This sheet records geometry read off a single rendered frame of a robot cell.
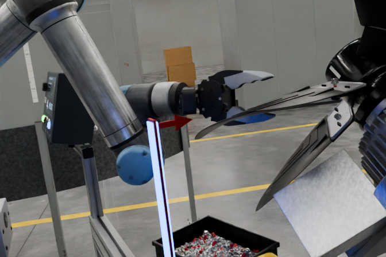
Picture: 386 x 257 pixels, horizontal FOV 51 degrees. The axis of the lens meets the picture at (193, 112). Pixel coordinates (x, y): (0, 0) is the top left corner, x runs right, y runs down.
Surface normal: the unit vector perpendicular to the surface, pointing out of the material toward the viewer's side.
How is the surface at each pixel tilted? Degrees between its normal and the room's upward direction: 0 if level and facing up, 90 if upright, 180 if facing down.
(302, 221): 55
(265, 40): 90
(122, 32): 90
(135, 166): 90
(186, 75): 90
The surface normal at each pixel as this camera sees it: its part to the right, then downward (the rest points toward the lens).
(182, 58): 0.15, 0.15
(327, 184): -0.46, -0.40
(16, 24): 0.21, 0.39
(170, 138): 0.80, 0.01
